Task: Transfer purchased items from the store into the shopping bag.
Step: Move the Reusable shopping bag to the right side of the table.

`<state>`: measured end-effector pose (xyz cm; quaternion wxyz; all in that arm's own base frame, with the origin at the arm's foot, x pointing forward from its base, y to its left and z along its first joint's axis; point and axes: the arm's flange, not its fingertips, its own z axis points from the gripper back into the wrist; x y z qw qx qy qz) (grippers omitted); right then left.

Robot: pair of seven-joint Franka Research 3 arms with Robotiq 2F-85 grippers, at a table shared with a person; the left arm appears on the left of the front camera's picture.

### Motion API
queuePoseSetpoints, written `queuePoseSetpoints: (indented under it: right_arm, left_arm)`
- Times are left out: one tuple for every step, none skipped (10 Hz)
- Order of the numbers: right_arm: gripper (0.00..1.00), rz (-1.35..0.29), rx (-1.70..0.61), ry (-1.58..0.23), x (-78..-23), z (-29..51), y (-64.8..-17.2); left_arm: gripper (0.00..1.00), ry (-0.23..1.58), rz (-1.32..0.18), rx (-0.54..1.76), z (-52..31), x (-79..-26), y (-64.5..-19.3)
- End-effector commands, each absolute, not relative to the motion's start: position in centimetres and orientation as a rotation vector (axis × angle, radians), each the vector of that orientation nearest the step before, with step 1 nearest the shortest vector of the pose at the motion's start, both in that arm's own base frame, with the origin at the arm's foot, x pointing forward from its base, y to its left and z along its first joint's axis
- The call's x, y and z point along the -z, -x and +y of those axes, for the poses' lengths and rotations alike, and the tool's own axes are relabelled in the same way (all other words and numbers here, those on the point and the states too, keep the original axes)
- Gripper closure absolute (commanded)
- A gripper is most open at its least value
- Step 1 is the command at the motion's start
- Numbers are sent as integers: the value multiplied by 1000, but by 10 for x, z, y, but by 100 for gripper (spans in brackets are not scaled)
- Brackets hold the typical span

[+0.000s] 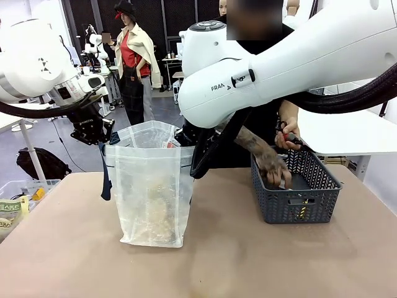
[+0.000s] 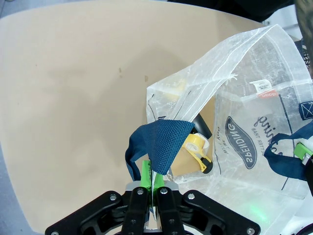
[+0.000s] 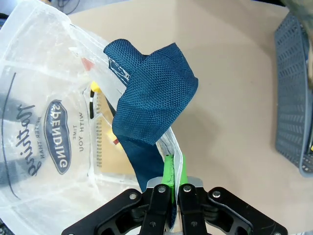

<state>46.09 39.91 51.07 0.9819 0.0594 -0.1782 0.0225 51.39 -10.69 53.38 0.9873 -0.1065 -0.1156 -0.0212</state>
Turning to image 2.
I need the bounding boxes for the white mesh bag blue handles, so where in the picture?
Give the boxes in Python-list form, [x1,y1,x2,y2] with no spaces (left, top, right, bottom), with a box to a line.
[125,23,313,235]

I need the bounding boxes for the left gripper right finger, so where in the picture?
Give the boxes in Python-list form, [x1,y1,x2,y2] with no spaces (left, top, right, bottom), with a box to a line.
[154,171,262,235]

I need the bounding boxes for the tattooed forearm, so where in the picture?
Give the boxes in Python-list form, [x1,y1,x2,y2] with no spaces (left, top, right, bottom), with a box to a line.
[294,0,313,73]

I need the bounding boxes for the yellow tape dispenser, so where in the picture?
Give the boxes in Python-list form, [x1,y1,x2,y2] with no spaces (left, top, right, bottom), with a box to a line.
[180,133,210,157]

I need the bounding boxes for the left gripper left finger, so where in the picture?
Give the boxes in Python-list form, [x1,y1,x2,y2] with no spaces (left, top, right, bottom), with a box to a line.
[45,160,151,235]

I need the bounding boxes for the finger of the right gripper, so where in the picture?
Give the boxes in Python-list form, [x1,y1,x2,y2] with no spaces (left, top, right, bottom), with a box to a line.
[294,141,313,165]

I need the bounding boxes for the black handle item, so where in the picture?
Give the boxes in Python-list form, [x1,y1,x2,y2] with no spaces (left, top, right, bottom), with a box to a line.
[192,114,213,139]

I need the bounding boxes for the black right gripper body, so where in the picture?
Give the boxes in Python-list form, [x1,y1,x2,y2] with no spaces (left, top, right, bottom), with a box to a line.
[302,155,313,194]

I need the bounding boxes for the person in black shirt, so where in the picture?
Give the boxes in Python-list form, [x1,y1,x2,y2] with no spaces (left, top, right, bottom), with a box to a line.
[168,0,298,24]

